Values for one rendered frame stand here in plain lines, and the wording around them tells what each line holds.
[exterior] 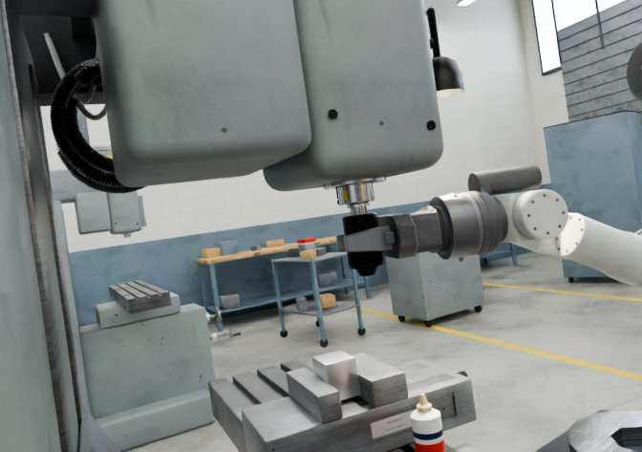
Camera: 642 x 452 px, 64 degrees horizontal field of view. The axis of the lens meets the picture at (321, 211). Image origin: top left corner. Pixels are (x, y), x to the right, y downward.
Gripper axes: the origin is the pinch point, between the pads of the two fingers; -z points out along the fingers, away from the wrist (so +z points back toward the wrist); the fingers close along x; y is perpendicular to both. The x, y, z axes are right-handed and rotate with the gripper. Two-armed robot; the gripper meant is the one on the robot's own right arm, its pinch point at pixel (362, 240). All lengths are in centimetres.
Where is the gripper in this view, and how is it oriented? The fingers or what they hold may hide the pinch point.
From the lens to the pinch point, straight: 69.4
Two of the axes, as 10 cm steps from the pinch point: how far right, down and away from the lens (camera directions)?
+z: 9.8, -1.4, 1.6
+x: 1.6, -0.2, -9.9
